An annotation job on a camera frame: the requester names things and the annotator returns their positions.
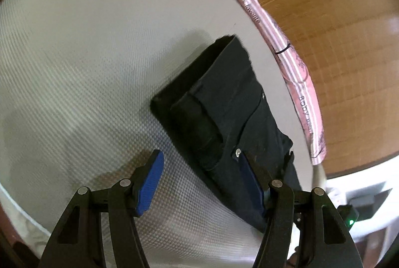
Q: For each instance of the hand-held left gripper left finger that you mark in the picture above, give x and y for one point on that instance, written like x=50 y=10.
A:
x=151 y=184

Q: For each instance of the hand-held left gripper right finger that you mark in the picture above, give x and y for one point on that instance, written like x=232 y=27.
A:
x=252 y=184

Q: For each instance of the black pants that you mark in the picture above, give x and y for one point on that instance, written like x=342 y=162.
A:
x=224 y=106

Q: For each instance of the white boxy object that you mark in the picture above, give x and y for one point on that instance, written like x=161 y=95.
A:
x=374 y=180

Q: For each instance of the beige blanket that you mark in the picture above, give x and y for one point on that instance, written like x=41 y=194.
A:
x=319 y=177

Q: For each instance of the pink striped pillow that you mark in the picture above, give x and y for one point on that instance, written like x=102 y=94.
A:
x=293 y=68

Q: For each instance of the wooden headboard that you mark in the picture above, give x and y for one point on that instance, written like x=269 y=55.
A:
x=343 y=37

